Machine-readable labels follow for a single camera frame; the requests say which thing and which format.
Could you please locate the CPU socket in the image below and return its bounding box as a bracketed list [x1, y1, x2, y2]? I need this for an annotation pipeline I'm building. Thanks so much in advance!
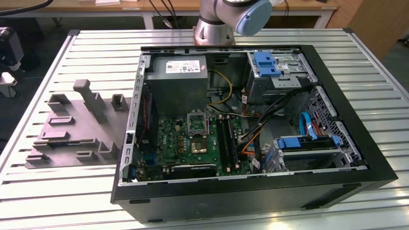
[189, 139, 209, 154]

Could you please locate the metal locking lever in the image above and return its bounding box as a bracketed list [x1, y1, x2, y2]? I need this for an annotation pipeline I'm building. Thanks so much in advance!
[205, 118, 212, 155]

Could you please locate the grey power supply unit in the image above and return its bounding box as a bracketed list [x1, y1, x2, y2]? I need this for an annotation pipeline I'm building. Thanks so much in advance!
[145, 55, 211, 120]

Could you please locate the black RAM slot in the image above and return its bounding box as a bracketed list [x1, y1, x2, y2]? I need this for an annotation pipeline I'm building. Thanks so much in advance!
[216, 116, 232, 172]

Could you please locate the green motherboard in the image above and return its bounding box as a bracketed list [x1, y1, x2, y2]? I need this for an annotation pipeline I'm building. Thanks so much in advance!
[137, 114, 253, 181]

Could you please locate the black graphics card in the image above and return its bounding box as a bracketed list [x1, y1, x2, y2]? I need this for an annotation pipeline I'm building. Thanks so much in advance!
[171, 163, 219, 180]

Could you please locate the blue disk carrier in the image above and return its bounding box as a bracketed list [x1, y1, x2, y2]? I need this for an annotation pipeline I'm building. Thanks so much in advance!
[276, 133, 343, 151]

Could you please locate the metal drive cage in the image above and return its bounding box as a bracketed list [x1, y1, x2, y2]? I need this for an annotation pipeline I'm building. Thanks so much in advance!
[247, 51, 320, 104]

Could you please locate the black PC case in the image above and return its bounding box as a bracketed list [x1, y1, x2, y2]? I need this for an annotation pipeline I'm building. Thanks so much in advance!
[111, 44, 400, 224]

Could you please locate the metal disk bay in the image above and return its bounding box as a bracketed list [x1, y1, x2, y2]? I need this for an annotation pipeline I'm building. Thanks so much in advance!
[263, 143, 365, 173]

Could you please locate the grey parts rack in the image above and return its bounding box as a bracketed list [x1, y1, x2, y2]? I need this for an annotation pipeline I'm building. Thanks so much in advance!
[24, 79, 132, 170]

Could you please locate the RAM stick in rack slot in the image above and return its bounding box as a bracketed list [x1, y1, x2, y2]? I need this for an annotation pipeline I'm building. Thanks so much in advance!
[47, 138, 95, 147]

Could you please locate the white box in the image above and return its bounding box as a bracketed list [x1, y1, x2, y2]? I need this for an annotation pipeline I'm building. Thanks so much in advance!
[95, 0, 123, 7]

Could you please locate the wooden desk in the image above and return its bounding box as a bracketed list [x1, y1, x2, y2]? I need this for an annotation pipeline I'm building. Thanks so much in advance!
[0, 0, 340, 30]

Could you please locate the wooden cabinet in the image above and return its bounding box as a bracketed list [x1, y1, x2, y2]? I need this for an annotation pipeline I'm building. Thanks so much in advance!
[328, 0, 409, 60]

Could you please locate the yellow wire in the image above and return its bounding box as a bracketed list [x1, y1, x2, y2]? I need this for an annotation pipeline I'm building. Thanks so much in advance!
[205, 69, 235, 105]

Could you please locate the red wire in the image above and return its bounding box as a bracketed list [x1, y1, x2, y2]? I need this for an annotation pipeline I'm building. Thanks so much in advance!
[141, 94, 152, 144]

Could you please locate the orange wire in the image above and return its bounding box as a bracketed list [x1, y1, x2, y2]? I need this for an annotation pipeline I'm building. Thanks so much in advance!
[240, 135, 257, 158]

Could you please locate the black wire bundle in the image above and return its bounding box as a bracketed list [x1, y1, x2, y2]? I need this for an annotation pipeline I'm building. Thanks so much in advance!
[239, 82, 321, 142]

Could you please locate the blue drive bracket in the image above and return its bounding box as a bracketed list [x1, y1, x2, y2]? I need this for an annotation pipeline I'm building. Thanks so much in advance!
[252, 51, 283, 78]

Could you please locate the blue flat wire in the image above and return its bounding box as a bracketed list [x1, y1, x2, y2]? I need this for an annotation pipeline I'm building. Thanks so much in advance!
[299, 112, 320, 141]

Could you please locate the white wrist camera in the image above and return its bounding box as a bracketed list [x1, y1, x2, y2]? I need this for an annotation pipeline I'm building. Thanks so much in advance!
[0, 71, 18, 86]

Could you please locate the dark wrist camera box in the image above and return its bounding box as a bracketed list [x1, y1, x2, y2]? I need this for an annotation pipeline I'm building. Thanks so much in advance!
[0, 26, 26, 71]

